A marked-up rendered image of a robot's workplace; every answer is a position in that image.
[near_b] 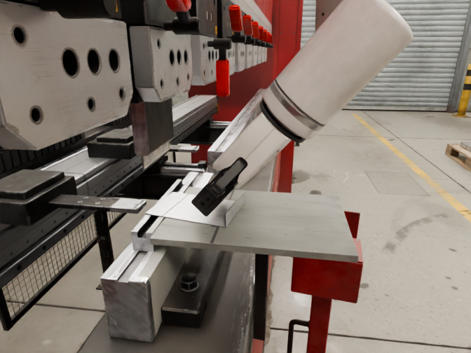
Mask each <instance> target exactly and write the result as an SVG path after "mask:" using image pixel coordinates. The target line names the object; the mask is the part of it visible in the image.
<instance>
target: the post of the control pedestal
mask: <svg viewBox="0 0 471 353"><path fill-rule="evenodd" d="M331 308H332V299H329V298H323V297H318V296H312V301H311V308H310V321H309V329H308V342H307V350H306V353H326V347H327V336H328V330H329V320H330V314H331Z"/></svg>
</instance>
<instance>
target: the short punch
mask: <svg viewBox="0 0 471 353"><path fill-rule="evenodd" d="M130 115H131V121H132V133H133V140H134V147H135V154H136V155H141V156H142V165H143V170H145V169H146V168H147V167H148V166H149V165H151V164H152V163H153V162H155V161H156V160H157V159H159V158H160V157H161V156H162V155H163V154H164V153H166V152H167V151H169V150H170V145H169V140H170V139H171V138H173V137H174V127H173V116H172V98H171V99H167V100H165V101H163V102H140V103H138V104H130Z"/></svg>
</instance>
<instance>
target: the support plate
mask: <svg viewBox="0 0 471 353"><path fill-rule="evenodd" d="M202 189H203V188H197V187H188V188H187V190H186V191H185V194H190V195H197V194H198V193H199V192H200V191H201V190H202ZM243 191H244V190H235V191H234V193H233V196H232V198H231V200H232V201H236V200H237V199H238V198H239V196H240V195H241V194H242V193H243ZM215 230H216V227H211V226H209V225H205V224H201V223H193V222H188V221H181V220H177V219H169V218H165V219H164V220H163V222H162V223H161V224H160V225H159V227H158V228H157V229H156V231H155V232H154V234H153V235H152V236H151V237H150V243H151V244H155V245H163V246H171V247H186V248H195V249H210V250H218V251H234V252H242V253H251V254H266V255H274V256H289V257H298V258H313V259H322V260H330V261H345V262H354V263H357V262H358V257H359V256H358V254H357V249H356V247H355V243H354V241H353V237H352V235H351V232H350V228H349V226H348V222H347V220H346V216H345V214H344V210H343V207H342V204H341V201H340V198H339V196H335V195H313V194H300V193H278V192H266V191H245V204H244V205H243V206H242V208H241V209H240V211H239V212H238V213H237V214H236V216H235V217H234V218H233V220H232V221H231V222H230V223H229V225H228V226H227V228H221V227H219V230H218V232H217V235H216V237H215V239H214V242H213V243H210V242H211V239H212V237H213V235H214V232H215Z"/></svg>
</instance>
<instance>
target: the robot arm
mask: <svg viewBox="0 0 471 353"><path fill-rule="evenodd" d="M412 40H413V33H412V31H411V28H410V27H409V25H408V24H407V23H406V21H405V20H404V18H403V17H402V16H401V15H400V14H399V13H398V12H397V11H396V10H395V9H394V8H393V7H392V6H391V5H390V4H389V3H388V2H387V1H386V0H315V33H314V35H312V36H311V38H310V39H309V40H308V41H307V42H306V44H305V45H304V46H303V48H302V49H301V50H300V51H299V52H298V53H297V54H296V55H295V56H294V58H293V59H292V60H291V61H290V63H289V64H288V65H287V66H286V67H285V68H284V69H283V70H282V72H281V73H280V74H279V75H278V77H277V78H276V79H275V80H274V81H273V82H272V83H271V84H270V85H269V87H268V88H267V89H266V90H265V92H264V93H263V99H262V100H261V101H260V103H259V104H260V105H259V106H260V108H261V110H262V112H261V113H260V114H259V115H258V116H257V117H256V118H255V119H254V120H253V121H252V122H251V123H250V124H249V125H248V126H247V127H246V128H245V129H244V130H243V131H242V132H241V133H240V135H239V136H238V137H237V138H236V139H235V140H234V141H233V143H232V144H231V145H230V146H229V147H228V148H227V149H226V150H225V151H224V152H223V153H222V154H221V155H220V156H219V157H218V158H217V159H216V160H215V161H214V162H213V164H212V168H213V169H216V170H217V171H219V170H221V169H222V171H220V172H219V173H218V175H217V176H216V177H215V178H213V180H211V182H210V183H209V184H206V185H205V186H204V188H203V189H202V190H201V191H200V192H199V193H198V194H197V196H195V198H194V199H192V201H191V203H192V205H193V206H195V207H196V208H197V209H198V210H199V211H200V212H201V213H202V214H203V215H204V216H209V215H210V214H211V213H212V211H213V210H214V209H215V208H216V207H217V206H218V205H219V204H220V203H221V202H222V201H223V200H224V198H225V197H226V196H227V195H228V194H229V193H230V192H231V191H232V190H233V189H234V188H240V187H241V186H243V185H244V184H245V183H246V182H248V181H249V180H250V179H251V178H252V177H253V176H254V175H255V174H257V173H258V172H259V171H260V170H261V169H262V168H264V167H265V166H266V165H267V164H268V163H269V162H270V161H271V160H272V159H273V158H274V157H275V156H276V155H277V154H278V153H279V152H281V150H283V149H284V147H286V145H288V143H290V142H291V140H292V141H295V142H297V143H303V142H304V141H305V140H306V139H312V138H313V137H314V136H315V135H316V134H317V133H318V132H319V131H320V130H321V129H322V128H323V127H324V126H325V125H326V124H327V123H328V122H329V121H330V120H331V119H332V118H333V117H334V116H335V115H336V114H337V113H338V112H339V111H340V110H341V109H342V108H343V107H344V106H345V105H346V104H347V103H348V102H349V101H351V100H352V99H353V98H354V97H355V96H356V95H357V94H358V93H359V92H360V91H361V90H362V89H363V88H364V87H365V86H366V85H367V84H368V83H369V82H370V81H371V80H372V79H373V78H375V77H376V76H377V75H378V74H379V73H380V72H381V71H382V70H383V69H384V68H385V67H386V66H387V65H388V64H389V63H390V62H391V61H392V60H393V59H394V58H395V57H396V56H397V55H399V54H400V53H401V52H402V51H403V50H404V49H405V48H406V47H407V46H408V45H409V44H410V43H411V42H412ZM235 180H236V181H235Z"/></svg>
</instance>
